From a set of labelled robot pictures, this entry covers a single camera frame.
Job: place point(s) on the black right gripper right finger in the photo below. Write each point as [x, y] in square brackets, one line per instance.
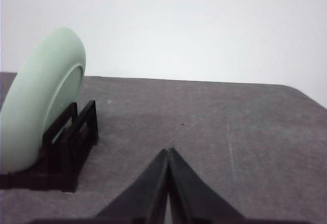
[191, 200]

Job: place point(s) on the light green plate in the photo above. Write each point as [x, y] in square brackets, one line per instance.
[43, 88]

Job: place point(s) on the black dish rack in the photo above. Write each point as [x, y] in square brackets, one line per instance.
[65, 151]

